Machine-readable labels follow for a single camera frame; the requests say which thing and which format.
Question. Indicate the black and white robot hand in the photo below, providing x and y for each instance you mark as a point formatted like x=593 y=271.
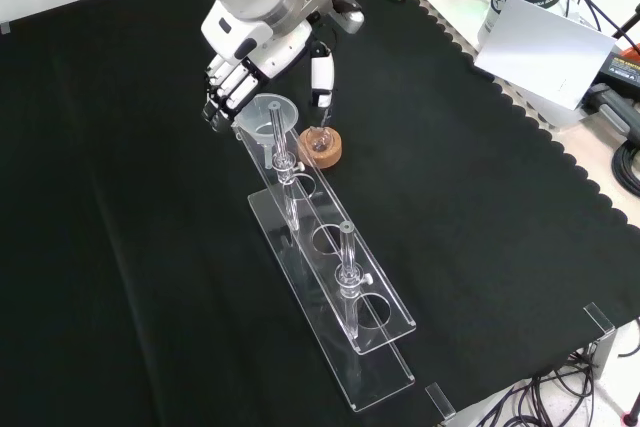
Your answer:
x=280 y=49

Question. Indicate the clear plastic funnel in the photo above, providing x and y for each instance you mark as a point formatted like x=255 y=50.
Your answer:
x=260 y=119

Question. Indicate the clear acrylic funnel stand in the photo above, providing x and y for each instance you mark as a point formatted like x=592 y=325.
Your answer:
x=320 y=307

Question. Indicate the small round-bottom glass flask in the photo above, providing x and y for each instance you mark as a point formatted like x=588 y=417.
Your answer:
x=318 y=141

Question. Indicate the black cloth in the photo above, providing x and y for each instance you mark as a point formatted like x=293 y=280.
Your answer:
x=125 y=197

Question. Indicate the pale board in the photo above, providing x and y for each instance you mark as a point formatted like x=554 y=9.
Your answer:
x=540 y=47

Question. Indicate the clear cloth clip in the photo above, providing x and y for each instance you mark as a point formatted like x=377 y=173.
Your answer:
x=440 y=401
x=599 y=318
x=4 y=27

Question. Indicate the black power adapter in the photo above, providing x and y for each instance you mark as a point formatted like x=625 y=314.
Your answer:
x=620 y=69

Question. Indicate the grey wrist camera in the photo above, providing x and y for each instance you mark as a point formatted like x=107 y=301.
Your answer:
x=347 y=14

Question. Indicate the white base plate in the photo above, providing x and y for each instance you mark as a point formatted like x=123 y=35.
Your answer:
x=450 y=2

